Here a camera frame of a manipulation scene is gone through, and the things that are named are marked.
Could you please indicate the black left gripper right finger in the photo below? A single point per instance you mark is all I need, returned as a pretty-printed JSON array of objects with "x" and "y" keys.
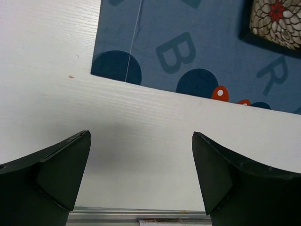
[{"x": 238, "y": 191}]

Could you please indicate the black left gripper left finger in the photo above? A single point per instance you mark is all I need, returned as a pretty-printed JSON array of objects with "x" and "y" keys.
[{"x": 41, "y": 189}]

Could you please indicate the blue cartoon print cloth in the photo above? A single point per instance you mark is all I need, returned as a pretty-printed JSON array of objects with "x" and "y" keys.
[{"x": 192, "y": 47}]

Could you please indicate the black floral square plate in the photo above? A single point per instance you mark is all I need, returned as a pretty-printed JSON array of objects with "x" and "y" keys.
[{"x": 274, "y": 25}]

